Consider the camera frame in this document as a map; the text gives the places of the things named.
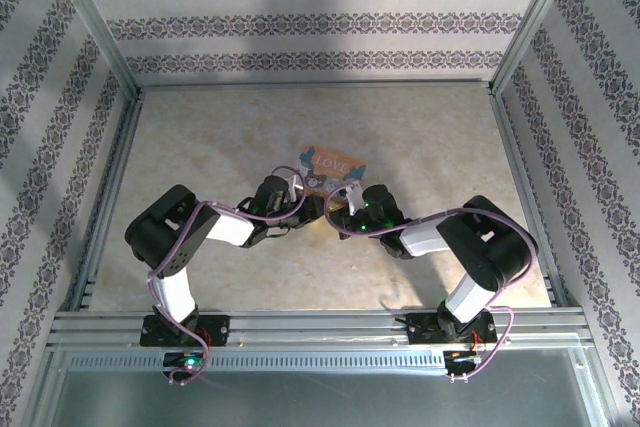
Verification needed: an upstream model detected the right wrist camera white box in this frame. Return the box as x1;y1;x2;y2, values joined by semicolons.
343;183;365;214

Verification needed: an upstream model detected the grey metal sheet panel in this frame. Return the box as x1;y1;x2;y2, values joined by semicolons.
42;370;609;427

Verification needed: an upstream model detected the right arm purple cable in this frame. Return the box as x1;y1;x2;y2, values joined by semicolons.
323;184;540;383

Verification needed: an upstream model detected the aluminium rail carrying arm bases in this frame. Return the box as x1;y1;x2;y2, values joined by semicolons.
45;307;595;349

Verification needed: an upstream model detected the aluminium rail under patterned wall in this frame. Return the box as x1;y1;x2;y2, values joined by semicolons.
134;77;497;94

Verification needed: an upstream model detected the aluminium side rail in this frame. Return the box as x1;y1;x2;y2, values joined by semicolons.
487;91;584;309
72;91;146;313

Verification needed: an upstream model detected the slotted grey cable duct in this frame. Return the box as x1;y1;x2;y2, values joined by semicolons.
64;351;577;373

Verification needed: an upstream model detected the orange LOVE printed tin box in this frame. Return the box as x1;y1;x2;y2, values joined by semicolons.
298;145;367;211

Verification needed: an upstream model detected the aluminium corner post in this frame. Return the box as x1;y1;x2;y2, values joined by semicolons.
40;0;141;94
489;0;586;94

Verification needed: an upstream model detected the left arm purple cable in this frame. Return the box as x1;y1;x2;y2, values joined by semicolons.
147;165;302;388

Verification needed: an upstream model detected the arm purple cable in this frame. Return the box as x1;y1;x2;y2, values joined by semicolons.
323;184;540;383
147;165;302;388

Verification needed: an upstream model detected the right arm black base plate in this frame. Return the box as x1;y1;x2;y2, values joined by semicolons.
407;312;499;346

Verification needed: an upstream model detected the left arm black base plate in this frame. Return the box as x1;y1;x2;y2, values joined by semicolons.
139;314;231;348

